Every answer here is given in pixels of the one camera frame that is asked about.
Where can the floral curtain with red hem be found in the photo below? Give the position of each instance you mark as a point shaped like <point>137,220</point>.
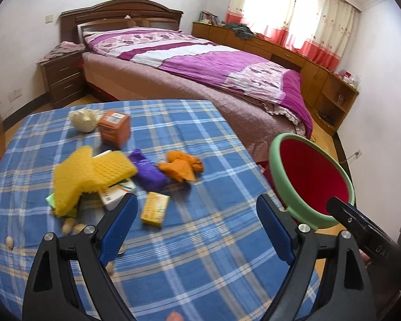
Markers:
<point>324,36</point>

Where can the purple plastic bag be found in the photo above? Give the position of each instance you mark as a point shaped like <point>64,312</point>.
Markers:
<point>148,170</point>

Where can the small jars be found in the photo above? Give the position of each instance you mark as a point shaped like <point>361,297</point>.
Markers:
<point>349,79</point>

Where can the cream foam ball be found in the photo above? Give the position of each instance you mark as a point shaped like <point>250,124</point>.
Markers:
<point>83,120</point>

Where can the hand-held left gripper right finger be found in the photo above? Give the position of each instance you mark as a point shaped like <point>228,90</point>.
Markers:
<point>275,230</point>

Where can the grey clothes pile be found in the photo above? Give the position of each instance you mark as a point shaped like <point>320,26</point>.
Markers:
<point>240,30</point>

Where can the small yellow box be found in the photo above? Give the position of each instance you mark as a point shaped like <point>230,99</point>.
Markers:
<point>155,209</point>

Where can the person's left hand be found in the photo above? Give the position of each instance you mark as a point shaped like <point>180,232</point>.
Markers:
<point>175,316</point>

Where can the long wooden cabinet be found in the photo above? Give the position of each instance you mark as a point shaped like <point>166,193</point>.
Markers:
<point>314,73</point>

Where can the pink cloth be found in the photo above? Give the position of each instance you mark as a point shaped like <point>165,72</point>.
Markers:
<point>60,49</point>

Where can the blue plaid tablecloth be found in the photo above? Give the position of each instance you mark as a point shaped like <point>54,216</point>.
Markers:
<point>204,240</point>

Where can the white wall socket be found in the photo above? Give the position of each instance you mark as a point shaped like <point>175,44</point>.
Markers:
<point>15,95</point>

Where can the dark wooden nightstand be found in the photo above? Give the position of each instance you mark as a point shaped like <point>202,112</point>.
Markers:
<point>61,80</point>

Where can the dark wooden bed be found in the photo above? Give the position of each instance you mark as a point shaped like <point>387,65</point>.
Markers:
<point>120,11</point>

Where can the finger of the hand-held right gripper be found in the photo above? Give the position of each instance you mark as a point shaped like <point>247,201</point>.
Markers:
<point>342,212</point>

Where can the red bucket with green rim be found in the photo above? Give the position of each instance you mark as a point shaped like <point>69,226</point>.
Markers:
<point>310,177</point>

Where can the purple floral quilt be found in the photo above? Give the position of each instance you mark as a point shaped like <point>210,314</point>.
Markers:
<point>204,60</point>

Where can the white medicine box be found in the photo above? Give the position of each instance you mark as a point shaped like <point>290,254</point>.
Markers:
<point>115,194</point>

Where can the low wall socket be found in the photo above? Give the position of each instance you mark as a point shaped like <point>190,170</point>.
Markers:
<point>356,154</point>

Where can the green packet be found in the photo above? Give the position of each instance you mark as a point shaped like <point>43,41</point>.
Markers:
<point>50,202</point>

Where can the wall light switch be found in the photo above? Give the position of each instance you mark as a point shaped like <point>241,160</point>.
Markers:
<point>50,18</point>

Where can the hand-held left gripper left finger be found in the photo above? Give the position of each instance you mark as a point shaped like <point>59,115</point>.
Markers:
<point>115,229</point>

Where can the row of books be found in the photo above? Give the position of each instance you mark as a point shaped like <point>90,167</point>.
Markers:
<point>209,17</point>

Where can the person's right hand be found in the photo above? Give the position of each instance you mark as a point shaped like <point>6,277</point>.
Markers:
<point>366,259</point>

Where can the orange cloth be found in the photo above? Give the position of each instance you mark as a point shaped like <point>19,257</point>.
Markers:
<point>180,167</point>

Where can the yellow foam net sheet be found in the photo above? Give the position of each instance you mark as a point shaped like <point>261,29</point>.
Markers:
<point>97,170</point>

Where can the mauve bedspread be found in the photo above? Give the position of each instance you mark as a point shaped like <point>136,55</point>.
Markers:
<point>187,90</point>

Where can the orange cardboard box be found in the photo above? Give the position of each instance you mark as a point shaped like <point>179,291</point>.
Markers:
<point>113,128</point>

